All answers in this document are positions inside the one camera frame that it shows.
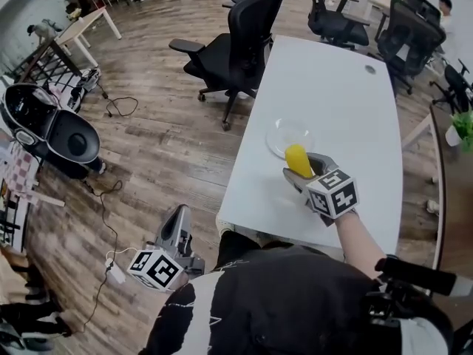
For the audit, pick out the green plant in white pot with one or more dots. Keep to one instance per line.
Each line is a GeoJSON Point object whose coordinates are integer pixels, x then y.
{"type": "Point", "coordinates": [463, 124]}

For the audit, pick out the person's right forearm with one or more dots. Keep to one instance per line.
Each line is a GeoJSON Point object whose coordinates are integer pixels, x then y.
{"type": "Point", "coordinates": [358, 246]}

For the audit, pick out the white table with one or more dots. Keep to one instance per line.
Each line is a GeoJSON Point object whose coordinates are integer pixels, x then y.
{"type": "Point", "coordinates": [351, 124]}

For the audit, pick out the black body-worn rig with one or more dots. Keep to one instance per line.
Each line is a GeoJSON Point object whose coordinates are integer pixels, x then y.
{"type": "Point", "coordinates": [417, 276]}

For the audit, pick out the brown cardboard box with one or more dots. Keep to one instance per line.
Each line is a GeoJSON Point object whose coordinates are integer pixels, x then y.
{"type": "Point", "coordinates": [13, 272]}

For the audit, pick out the grey white device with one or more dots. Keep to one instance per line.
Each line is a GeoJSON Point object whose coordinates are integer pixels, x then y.
{"type": "Point", "coordinates": [86, 83]}

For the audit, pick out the dark wooden desk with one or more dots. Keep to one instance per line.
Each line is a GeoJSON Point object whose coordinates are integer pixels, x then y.
{"type": "Point", "coordinates": [458, 198]}

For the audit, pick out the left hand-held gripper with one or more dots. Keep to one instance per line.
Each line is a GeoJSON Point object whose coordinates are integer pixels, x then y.
{"type": "Point", "coordinates": [159, 270]}

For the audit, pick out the white power strip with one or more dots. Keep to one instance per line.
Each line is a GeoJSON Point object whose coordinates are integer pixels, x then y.
{"type": "Point", "coordinates": [116, 272]}

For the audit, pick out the person's black white shirt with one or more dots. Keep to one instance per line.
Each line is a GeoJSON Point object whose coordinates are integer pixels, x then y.
{"type": "Point", "coordinates": [288, 301]}

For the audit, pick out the person's left forearm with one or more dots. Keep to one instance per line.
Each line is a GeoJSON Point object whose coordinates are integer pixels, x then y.
{"type": "Point", "coordinates": [181, 281]}

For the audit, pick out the black mesh office chair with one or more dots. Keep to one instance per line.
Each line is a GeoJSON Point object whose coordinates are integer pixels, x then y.
{"type": "Point", "coordinates": [410, 39]}

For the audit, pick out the black metal frame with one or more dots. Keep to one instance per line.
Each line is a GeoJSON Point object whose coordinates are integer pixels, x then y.
{"type": "Point", "coordinates": [68, 59]}

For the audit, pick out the person's black trousers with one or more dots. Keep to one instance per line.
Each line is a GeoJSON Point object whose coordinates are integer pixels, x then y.
{"type": "Point", "coordinates": [236, 250]}

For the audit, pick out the white perforated clog shoe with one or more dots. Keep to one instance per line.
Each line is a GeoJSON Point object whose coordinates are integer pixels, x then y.
{"type": "Point", "coordinates": [223, 228]}

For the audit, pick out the black open rice cooker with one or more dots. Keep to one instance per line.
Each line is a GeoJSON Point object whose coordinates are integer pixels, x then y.
{"type": "Point", "coordinates": [70, 142]}

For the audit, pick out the wood top white desk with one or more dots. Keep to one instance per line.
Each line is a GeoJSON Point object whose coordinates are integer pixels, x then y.
{"type": "Point", "coordinates": [85, 22]}

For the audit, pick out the clear glass plate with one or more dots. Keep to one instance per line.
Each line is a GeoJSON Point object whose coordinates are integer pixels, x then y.
{"type": "Point", "coordinates": [288, 135]}

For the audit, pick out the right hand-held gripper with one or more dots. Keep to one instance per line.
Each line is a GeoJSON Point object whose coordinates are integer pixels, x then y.
{"type": "Point", "coordinates": [332, 198]}

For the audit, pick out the pink white checkered cloth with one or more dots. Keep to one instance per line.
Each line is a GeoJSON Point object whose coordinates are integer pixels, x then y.
{"type": "Point", "coordinates": [22, 168]}

